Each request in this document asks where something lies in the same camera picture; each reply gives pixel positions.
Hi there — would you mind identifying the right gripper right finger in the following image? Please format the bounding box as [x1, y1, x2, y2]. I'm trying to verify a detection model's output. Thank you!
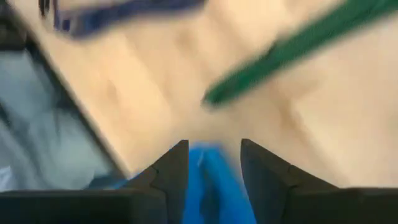
[241, 138, 340, 224]

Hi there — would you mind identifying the green braided cable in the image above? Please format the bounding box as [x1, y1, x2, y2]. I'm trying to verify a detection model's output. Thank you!
[201, 0, 398, 108]

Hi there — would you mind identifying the blue plastic tray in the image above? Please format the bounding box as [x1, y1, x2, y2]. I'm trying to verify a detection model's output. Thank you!
[182, 142, 257, 224]

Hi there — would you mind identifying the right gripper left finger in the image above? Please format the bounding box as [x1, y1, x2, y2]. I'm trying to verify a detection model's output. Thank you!
[124, 139, 190, 224]

